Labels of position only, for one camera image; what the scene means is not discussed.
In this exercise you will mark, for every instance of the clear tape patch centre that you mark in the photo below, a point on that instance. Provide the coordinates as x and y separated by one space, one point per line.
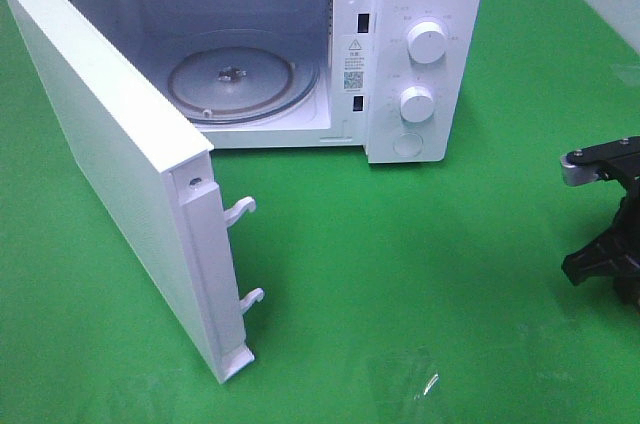
405 387

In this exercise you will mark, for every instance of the white microwave door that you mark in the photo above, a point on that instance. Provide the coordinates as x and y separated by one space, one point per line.
152 171

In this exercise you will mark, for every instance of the white microwave oven body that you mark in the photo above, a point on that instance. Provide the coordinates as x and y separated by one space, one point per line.
360 45

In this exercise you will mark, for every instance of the upper white microwave knob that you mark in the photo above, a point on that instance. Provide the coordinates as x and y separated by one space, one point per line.
426 41

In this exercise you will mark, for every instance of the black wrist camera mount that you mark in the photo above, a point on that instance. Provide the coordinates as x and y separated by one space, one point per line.
615 160

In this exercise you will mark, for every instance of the round door release button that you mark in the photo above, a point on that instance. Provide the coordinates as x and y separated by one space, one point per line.
408 145

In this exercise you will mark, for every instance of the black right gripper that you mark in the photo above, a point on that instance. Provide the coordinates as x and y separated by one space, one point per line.
613 253

